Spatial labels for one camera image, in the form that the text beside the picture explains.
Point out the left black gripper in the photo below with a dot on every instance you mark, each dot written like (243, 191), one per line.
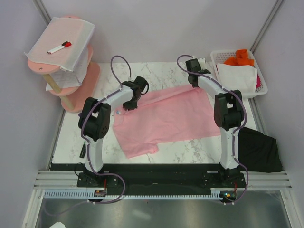
(129, 107)

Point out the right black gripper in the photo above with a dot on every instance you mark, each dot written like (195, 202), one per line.
(194, 86)

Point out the pink t shirt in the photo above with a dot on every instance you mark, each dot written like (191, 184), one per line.
(164, 116)

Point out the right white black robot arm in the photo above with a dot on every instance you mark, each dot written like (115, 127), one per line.
(228, 111)

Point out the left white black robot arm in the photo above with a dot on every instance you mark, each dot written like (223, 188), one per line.
(94, 120)

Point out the white plastic laundry basket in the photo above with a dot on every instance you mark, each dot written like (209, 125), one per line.
(220, 56)

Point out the orange cloth in basket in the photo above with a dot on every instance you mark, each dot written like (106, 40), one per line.
(240, 59)

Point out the white folded cloth in basket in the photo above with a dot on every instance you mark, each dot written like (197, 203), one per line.
(242, 78)

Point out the pink tiered wooden stand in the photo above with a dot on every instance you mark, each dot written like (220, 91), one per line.
(72, 99)

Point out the magenta cloth in basket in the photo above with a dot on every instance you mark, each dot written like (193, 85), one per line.
(258, 82)

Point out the white paper sheets on stand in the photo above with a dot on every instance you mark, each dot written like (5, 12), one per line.
(68, 79)

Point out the red capped white marker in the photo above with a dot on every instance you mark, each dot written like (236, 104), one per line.
(66, 45)

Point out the black capped white marker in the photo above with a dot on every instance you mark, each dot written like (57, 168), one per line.
(57, 48)

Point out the green black highlighter pen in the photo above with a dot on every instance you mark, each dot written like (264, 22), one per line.
(83, 151)

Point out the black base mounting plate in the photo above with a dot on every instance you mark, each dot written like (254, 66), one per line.
(205, 175)

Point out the white mesh cloth on stand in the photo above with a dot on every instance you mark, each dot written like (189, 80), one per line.
(58, 31)

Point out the black cloth at table edge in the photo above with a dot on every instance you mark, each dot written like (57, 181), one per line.
(258, 152)

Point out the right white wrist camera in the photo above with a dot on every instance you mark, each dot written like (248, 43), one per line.
(202, 63)

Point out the white slotted cable duct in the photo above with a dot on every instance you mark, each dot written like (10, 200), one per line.
(91, 194)

